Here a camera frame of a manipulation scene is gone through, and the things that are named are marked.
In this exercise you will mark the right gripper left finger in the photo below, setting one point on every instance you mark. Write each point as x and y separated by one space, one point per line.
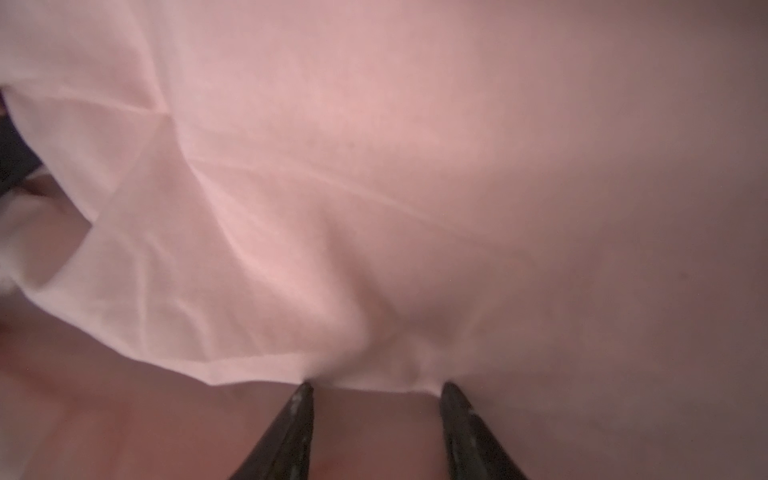
283 452

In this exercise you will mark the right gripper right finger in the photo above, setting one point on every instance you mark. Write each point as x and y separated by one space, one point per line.
473 452

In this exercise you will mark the pink garment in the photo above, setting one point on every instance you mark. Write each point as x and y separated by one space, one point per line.
559 205

